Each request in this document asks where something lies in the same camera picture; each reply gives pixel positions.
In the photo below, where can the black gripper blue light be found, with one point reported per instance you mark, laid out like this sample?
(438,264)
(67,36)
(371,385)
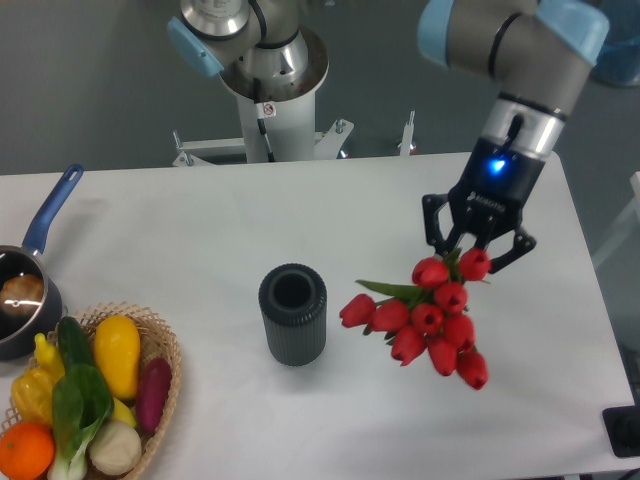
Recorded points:
(487,202)

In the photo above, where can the red tulip bouquet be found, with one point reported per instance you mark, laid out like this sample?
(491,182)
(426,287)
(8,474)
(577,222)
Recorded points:
(428,316)

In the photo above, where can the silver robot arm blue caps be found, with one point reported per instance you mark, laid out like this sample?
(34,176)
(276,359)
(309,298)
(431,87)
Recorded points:
(540,52)

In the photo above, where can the dark grey ribbed vase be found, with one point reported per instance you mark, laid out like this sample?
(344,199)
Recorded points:
(293,302)

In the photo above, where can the black device at table edge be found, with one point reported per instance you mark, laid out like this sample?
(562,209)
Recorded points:
(622,426)

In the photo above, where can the blue translucent container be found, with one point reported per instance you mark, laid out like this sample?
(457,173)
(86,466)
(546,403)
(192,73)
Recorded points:
(618,61)

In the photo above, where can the woven wicker basket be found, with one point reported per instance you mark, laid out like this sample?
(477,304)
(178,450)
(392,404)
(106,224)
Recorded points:
(157,340)

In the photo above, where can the purple eggplant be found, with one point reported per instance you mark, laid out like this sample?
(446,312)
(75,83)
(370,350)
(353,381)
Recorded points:
(153,391)

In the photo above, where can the yellow squash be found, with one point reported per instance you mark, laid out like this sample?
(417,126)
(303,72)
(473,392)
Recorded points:
(117,350)

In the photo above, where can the dark green cucumber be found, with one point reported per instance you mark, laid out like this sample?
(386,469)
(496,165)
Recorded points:
(73,344)

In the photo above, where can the green bok choy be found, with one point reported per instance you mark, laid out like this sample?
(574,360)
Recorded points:
(81,404)

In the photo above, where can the bread roll in pan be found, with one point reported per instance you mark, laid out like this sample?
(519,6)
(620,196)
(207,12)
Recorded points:
(22,295)

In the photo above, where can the yellow bell pepper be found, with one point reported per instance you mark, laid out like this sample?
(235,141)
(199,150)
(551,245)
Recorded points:
(32,395)

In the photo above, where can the orange fruit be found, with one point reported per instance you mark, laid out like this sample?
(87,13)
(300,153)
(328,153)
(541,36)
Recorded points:
(27,450)

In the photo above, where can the white frame at right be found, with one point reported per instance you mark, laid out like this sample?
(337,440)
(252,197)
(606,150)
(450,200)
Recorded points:
(620,228)

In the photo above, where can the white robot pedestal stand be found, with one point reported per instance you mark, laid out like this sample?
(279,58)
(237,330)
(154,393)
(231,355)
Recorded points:
(275,91)

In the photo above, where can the blue handled saucepan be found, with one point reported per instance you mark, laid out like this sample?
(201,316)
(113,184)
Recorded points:
(17,333)

